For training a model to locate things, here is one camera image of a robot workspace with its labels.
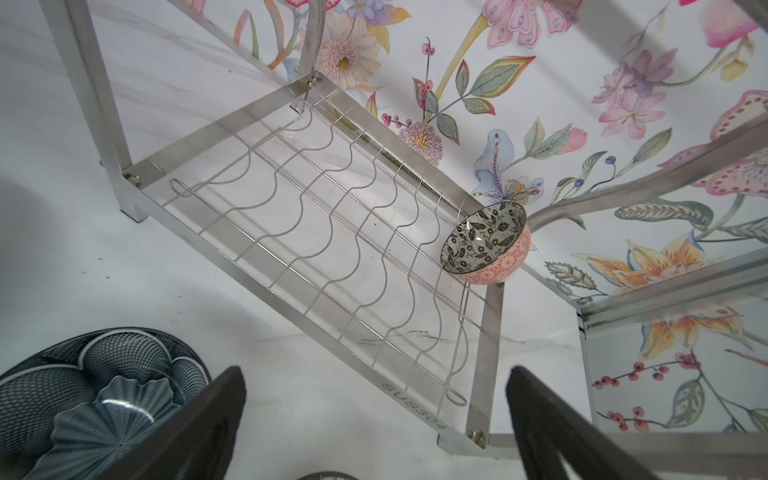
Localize dark blue patterned bowl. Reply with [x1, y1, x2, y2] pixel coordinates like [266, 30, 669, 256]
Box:
[1, 328, 211, 479]

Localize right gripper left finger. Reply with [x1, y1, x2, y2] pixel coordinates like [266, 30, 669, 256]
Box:
[99, 366, 247, 479]

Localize pink leaf pattern bowl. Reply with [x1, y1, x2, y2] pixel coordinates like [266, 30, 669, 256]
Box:
[440, 201, 532, 285]

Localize stainless steel dish rack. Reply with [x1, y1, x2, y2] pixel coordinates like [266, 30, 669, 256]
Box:
[42, 1, 767, 453]

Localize olive leaf pattern bowl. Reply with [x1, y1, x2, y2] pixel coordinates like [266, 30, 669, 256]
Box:
[299, 471, 358, 480]

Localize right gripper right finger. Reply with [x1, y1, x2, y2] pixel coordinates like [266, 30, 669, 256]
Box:
[506, 366, 656, 479]

